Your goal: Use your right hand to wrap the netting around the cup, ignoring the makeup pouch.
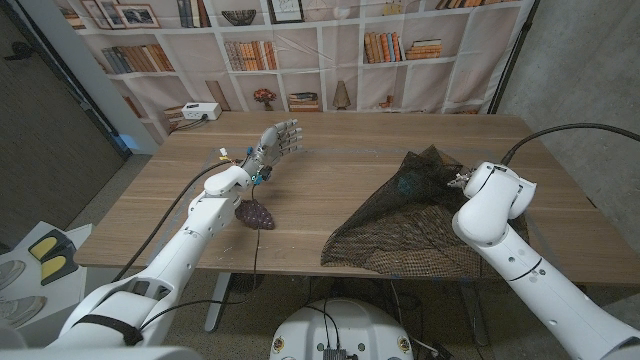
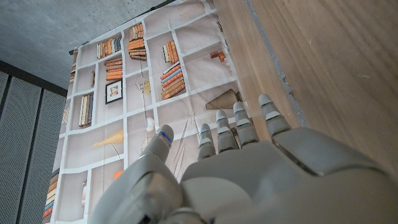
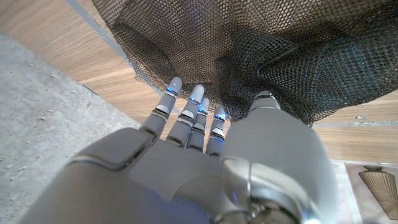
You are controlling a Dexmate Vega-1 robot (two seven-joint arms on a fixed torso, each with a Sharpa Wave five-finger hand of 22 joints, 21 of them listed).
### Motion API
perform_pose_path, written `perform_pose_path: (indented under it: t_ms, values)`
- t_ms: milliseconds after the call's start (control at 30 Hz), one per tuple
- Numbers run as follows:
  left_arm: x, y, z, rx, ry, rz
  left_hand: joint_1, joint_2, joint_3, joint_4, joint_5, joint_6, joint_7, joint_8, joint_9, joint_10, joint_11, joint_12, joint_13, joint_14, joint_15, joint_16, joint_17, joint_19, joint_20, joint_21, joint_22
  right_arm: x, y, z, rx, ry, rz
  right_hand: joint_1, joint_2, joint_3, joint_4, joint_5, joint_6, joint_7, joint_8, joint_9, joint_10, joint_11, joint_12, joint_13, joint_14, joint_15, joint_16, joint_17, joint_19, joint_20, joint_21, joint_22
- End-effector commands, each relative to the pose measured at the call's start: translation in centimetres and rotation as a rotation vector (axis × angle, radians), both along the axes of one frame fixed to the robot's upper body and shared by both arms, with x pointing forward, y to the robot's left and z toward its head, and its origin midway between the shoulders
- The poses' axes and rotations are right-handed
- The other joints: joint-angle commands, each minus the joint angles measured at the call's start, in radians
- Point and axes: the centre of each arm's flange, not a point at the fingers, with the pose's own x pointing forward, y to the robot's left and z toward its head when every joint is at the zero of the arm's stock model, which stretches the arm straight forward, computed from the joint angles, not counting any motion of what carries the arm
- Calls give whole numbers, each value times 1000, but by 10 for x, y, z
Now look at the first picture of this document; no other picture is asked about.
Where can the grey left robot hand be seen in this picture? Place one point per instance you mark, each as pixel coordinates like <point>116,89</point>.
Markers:
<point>272,147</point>

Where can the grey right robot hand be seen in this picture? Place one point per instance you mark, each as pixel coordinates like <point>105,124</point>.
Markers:
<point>460,179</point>

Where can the teal cup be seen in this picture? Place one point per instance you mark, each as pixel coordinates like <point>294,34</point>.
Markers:
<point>406,185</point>

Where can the dark brown mesh netting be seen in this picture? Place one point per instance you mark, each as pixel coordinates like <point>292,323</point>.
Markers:
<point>400,235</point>

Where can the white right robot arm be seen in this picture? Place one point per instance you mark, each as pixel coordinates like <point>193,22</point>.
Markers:
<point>500,215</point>

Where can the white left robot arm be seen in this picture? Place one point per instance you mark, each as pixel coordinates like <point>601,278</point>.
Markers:
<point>200,230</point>

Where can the purple grape bunch toy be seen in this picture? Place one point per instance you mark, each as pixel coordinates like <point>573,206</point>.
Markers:
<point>255,216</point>

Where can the printed bookshelf backdrop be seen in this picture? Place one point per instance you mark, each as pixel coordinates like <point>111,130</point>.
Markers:
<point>300,75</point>

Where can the white power strip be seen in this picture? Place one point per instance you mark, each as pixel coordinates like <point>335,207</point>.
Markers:
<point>201,111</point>

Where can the black backdrop stand pole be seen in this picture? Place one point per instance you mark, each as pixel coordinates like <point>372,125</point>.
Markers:
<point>510,60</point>

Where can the grey table leg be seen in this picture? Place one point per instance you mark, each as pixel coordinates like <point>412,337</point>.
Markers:
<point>474,315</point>

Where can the black round floor object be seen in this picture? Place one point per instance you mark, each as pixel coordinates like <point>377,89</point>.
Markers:
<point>246,282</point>

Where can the white table leg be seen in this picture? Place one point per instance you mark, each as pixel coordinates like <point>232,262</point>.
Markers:
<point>218,300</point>

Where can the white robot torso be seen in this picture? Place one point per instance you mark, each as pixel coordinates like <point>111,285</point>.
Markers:
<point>345,325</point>

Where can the small grey metal hub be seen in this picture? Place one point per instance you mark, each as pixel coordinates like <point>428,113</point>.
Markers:
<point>335,355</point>

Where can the dark grey perforated panel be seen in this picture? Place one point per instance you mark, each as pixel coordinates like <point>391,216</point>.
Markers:
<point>50,150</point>

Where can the yellow black foot pedal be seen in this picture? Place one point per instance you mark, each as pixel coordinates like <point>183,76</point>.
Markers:
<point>44,246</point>
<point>55,267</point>

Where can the white floor mat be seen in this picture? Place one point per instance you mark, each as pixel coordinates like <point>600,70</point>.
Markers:
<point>60,300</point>

